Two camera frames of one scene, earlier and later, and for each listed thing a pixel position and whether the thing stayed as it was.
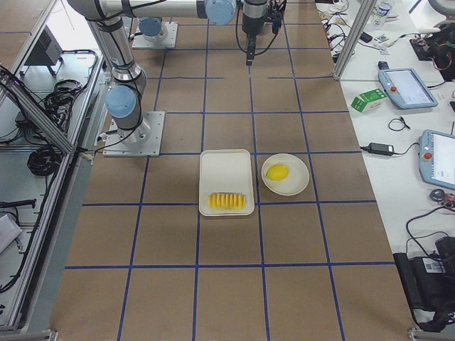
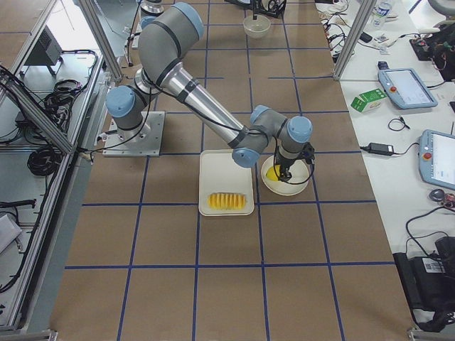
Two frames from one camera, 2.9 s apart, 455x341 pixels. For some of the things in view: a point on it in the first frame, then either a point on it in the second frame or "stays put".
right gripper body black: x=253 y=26 to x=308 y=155
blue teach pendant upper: x=406 y=89 stays put
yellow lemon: x=278 y=172 stays put
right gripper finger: x=251 y=48 to x=279 y=171
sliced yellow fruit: x=227 y=201 stays put
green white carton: x=369 y=101 stays put
